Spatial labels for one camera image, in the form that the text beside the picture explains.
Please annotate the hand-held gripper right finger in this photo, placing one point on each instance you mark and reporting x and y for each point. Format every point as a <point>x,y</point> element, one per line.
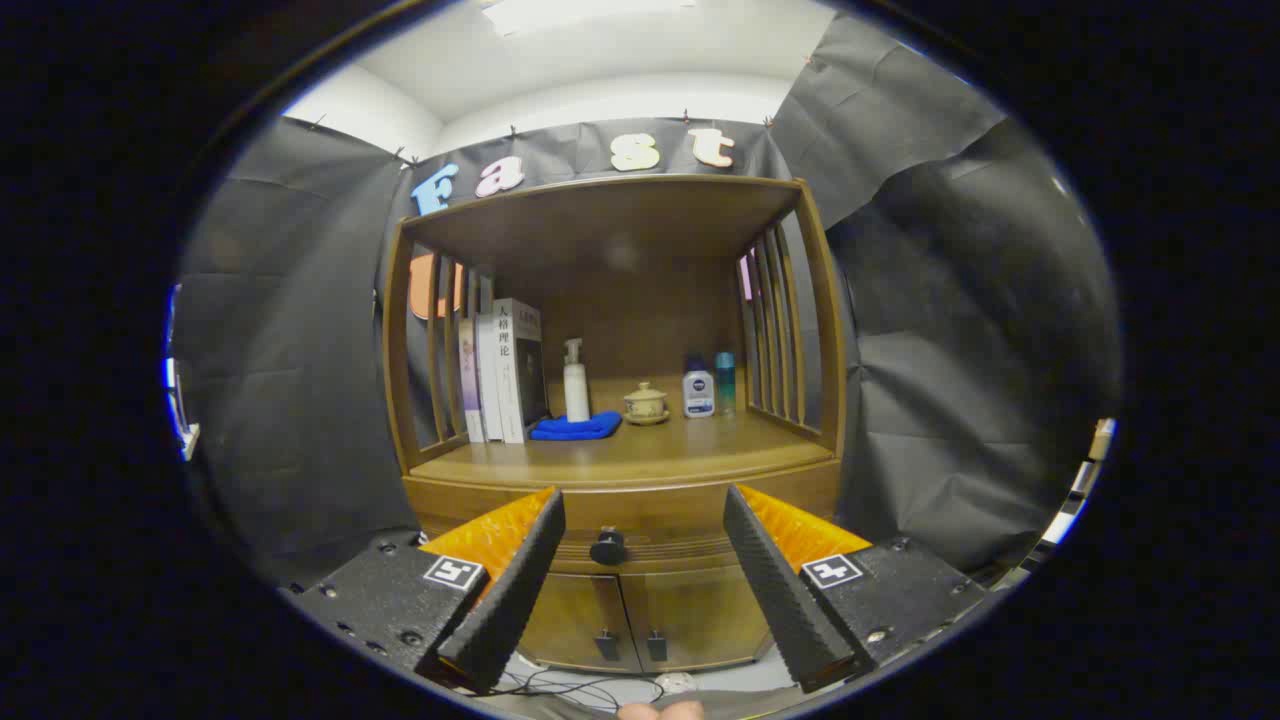
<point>790,610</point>

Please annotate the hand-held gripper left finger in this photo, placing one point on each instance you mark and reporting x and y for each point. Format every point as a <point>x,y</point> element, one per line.
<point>510,600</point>

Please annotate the black drawer knob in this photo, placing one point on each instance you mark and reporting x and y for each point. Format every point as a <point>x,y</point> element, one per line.
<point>607,548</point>

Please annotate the wooden drawer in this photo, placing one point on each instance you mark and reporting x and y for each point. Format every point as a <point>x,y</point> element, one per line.
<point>640,510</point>

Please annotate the wooden cabinet door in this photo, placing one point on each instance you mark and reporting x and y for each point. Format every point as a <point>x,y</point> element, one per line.
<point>700,615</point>
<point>575,620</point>

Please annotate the wooden countertop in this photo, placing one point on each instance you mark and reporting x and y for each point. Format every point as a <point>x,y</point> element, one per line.
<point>680,450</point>

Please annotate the wooden cabinet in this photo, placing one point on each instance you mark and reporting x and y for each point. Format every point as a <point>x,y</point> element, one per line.
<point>640,300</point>

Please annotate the blue folded cloth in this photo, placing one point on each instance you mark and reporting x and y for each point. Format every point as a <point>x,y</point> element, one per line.
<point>580,428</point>

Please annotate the thin pink book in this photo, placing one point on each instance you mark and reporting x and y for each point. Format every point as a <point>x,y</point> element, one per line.
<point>470,390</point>

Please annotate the white pump bottle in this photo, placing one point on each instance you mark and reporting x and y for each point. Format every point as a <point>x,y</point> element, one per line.
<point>577,395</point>

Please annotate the thin white book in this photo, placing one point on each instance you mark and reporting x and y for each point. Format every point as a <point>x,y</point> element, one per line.
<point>489,380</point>

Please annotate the thick white and black book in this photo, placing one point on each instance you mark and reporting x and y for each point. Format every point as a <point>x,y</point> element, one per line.
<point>512,370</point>

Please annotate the teal bottle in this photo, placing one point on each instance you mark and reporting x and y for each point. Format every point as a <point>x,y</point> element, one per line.
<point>725,385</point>

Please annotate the white lotion bottle blue cap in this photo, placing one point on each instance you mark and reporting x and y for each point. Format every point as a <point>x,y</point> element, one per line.
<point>699,392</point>

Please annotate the lidded ceramic teacup with saucer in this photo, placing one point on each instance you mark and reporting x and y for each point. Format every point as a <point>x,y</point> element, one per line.
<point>646,404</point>

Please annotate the pale slatted object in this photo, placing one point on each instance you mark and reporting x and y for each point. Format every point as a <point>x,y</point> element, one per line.
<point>1075,490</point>

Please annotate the black backdrop cloth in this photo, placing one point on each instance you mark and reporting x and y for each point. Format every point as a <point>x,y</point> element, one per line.
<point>300,350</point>

